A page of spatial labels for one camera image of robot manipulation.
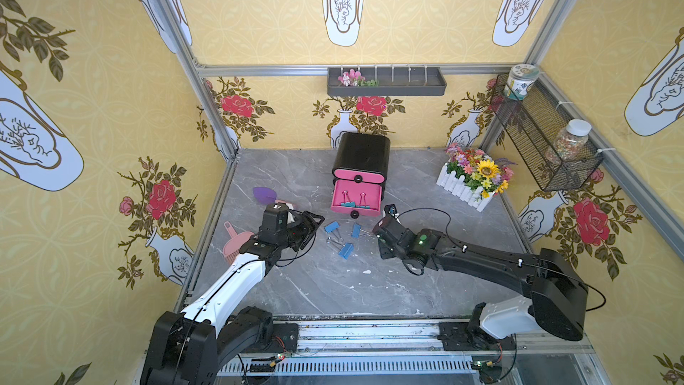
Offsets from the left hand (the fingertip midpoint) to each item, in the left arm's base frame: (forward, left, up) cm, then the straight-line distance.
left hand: (313, 221), depth 85 cm
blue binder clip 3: (-5, -10, -10) cm, 16 cm away
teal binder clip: (+10, -12, -5) cm, 16 cm away
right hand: (-4, -24, -4) cm, 24 cm away
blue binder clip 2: (+3, -15, -14) cm, 20 cm away
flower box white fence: (+14, -55, +4) cm, 57 cm away
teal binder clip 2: (+9, -16, -5) cm, 19 cm away
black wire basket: (+25, -74, +17) cm, 80 cm away
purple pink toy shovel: (+20, +21, -13) cm, 31 cm away
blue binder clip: (+4, -5, -12) cm, 14 cm away
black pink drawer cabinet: (+16, -16, +8) cm, 24 cm away
